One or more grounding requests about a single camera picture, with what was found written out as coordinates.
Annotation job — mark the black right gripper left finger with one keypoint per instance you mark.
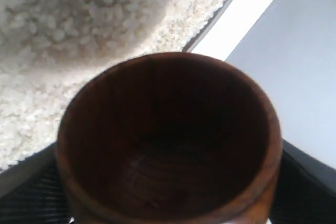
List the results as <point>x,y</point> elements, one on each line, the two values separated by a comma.
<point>31,191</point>

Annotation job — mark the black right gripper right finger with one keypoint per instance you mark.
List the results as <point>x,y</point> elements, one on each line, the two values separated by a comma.
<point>305,191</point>

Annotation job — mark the brown wooden cup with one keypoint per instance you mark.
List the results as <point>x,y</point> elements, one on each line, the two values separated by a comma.
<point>171,137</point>

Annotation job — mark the round metal rice tray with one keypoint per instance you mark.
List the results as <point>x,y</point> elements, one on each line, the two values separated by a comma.
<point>51,48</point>

